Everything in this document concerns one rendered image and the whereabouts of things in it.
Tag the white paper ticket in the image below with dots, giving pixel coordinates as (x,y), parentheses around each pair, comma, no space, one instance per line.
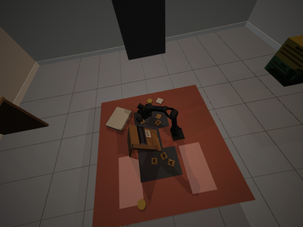
(148,134)

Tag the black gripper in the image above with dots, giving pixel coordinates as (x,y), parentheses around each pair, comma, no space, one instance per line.
(144,116)

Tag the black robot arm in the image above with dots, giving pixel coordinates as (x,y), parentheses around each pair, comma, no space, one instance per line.
(148,108)

